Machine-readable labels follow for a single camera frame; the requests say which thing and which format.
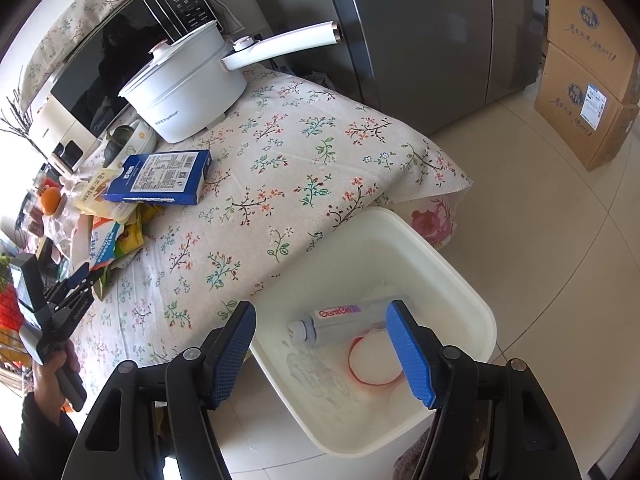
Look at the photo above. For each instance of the green pumpkin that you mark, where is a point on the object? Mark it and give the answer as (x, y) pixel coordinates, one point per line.
(116, 142)

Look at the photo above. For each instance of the person's left hand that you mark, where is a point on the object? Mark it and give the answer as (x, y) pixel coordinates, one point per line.
(47, 393)

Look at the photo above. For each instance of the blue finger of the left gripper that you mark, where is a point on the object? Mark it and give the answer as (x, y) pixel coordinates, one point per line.
(67, 307)
(72, 287)

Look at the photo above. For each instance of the blue cardboard box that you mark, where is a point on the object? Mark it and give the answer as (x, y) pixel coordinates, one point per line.
(168, 178)

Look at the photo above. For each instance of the floral tablecloth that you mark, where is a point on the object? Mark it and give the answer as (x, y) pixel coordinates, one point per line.
(291, 162)

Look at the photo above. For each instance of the large orange on jar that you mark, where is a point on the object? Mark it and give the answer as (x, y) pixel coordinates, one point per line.
(49, 200)

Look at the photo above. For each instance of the white electric cooking pot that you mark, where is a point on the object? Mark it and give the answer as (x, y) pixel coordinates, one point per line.
(189, 85)

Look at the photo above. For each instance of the grey refrigerator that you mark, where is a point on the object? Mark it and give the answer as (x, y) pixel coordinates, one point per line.
(425, 62)

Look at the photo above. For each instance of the dry twigs in vase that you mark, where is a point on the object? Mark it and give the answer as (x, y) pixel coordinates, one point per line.
(16, 121)

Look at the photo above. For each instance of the white round lid red rim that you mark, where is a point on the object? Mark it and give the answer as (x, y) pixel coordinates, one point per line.
(373, 361)

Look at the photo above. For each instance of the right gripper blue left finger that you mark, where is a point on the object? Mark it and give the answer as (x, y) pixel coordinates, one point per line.
(223, 361)

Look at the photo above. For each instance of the yellow wrapper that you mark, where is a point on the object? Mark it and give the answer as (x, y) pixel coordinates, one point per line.
(131, 238)

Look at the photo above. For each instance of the white plastic trash bin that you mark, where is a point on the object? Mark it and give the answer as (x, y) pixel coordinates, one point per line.
(375, 255)

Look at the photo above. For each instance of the black microwave oven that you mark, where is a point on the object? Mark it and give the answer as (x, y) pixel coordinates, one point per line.
(91, 79)

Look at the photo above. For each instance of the lower cardboard box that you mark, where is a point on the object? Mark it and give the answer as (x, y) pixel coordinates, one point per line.
(588, 118)

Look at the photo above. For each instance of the cream air fryer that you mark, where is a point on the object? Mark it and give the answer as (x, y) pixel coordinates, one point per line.
(63, 139)

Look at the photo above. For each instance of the white tube with red label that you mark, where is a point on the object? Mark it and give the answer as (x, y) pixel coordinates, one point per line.
(318, 327)

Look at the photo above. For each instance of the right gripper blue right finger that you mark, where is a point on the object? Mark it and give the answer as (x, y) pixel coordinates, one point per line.
(417, 349)

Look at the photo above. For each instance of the upper cardboard box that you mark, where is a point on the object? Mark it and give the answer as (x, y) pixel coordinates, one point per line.
(587, 31)

